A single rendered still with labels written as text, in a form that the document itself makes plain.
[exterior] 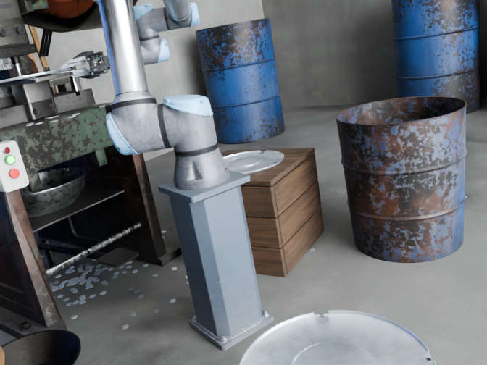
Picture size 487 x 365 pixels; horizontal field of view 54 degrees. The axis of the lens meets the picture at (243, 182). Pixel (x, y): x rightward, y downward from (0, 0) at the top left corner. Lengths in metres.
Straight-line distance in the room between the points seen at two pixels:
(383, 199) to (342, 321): 0.79
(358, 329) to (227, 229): 0.53
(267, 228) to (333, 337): 0.81
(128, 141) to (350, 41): 3.55
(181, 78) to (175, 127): 2.83
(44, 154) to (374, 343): 1.20
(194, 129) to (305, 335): 0.59
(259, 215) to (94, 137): 0.64
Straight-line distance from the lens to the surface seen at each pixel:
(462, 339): 1.36
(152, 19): 1.68
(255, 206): 1.57
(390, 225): 1.63
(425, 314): 1.44
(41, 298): 1.65
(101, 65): 1.68
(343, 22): 4.59
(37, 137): 1.64
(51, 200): 1.78
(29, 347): 1.60
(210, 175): 1.21
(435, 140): 1.55
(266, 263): 1.65
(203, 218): 1.22
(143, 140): 1.22
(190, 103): 1.19
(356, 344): 0.81
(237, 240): 1.29
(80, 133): 1.72
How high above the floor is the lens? 0.81
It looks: 17 degrees down
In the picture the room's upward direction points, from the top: 10 degrees counter-clockwise
